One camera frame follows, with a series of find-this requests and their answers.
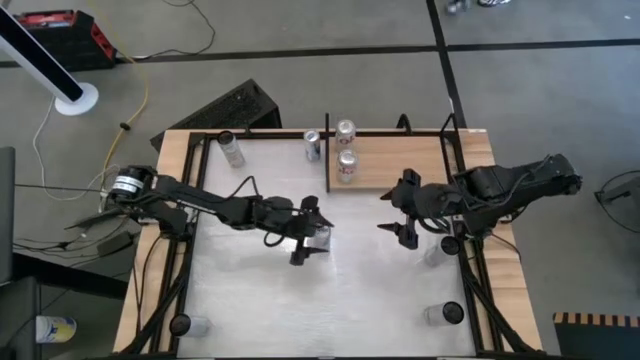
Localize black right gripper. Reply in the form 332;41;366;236
376;169;456;250

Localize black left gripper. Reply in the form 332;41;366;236
257;195;335;266

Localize blue silver Red Bull can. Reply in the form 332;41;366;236
303;129;322;163
310;225;332;250

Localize white Celsius peach can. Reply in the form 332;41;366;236
423;235;462;268

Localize silver Diet Coke can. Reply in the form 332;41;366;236
336;148;360;184
334;118;357;152

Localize silver dark can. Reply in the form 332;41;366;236
423;300;466;327

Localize white Celsius tropical can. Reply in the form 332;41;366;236
216;130;247;169

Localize wooden shelf board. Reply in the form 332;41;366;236
328;135;451;191

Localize black power adapter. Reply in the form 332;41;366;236
97;230;135;257

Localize black box with striped edge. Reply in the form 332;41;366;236
552;311;640;360

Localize black flat floor beam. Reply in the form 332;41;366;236
12;251;130;301

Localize white floor stand pole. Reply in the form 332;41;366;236
0;4;100;118

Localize white yellow canister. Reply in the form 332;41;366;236
34;314;79;345

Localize black and red case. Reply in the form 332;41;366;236
13;8;119;72

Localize black metal shelf frame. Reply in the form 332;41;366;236
323;112;471;195

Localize black metal table frame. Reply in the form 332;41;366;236
132;127;546;359

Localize yellow cable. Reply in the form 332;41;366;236
87;0;151;174

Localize black floor cable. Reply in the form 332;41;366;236
119;0;217;62

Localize thin black cable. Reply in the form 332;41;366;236
13;182;109;194

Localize white cable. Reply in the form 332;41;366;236
32;97;121;202

